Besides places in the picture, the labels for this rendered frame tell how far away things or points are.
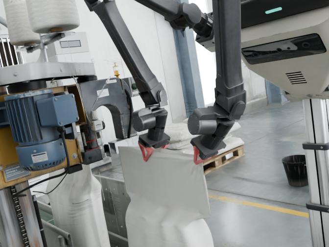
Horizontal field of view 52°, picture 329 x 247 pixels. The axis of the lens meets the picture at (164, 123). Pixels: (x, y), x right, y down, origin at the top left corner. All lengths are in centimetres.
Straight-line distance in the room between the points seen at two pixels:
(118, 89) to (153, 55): 548
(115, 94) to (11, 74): 52
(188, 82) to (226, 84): 651
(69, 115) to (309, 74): 84
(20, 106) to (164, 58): 612
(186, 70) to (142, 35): 124
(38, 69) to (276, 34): 77
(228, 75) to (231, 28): 12
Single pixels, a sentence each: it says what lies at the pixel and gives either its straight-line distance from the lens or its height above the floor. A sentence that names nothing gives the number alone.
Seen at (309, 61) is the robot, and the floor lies 128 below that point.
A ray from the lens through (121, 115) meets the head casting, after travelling 151.
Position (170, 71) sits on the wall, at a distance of 721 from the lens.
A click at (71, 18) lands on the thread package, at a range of 122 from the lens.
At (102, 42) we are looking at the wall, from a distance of 632.
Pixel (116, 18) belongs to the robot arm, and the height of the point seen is 151.
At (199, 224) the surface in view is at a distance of 121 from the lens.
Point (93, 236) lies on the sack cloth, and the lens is 182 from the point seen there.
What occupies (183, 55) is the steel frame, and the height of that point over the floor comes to 165.
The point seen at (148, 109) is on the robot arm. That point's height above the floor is 121.
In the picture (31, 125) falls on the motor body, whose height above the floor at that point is 123.
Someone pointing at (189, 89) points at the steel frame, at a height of 91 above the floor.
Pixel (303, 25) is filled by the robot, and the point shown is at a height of 139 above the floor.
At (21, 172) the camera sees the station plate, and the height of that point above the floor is 106.
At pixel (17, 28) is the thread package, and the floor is 158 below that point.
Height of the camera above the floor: 131
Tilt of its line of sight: 8 degrees down
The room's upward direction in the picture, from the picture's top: 10 degrees counter-clockwise
